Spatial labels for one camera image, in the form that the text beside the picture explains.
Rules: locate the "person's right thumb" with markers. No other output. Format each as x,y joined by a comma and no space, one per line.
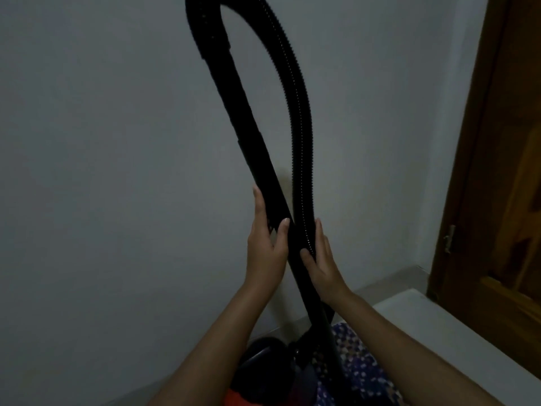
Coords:
307,261

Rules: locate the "red and black vacuum cleaner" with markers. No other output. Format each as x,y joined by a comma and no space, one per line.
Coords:
274,372

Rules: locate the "purple patterned cloth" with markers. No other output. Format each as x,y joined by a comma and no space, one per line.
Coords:
359,367

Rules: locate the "person's right forearm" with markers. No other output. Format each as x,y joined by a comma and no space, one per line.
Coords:
405,355

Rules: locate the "brown wooden door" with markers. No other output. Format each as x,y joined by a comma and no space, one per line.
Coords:
490,185

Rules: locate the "person's left hand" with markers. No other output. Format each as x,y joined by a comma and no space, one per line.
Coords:
264,253

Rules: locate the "person's left thumb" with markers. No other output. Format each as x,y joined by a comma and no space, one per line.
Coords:
282,236

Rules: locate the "person's right hand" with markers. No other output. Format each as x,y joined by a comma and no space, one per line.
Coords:
323,270

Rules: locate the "black vacuum wand tube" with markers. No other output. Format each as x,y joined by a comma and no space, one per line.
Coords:
245,114

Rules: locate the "person's left forearm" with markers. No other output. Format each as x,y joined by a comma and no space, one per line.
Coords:
215,350

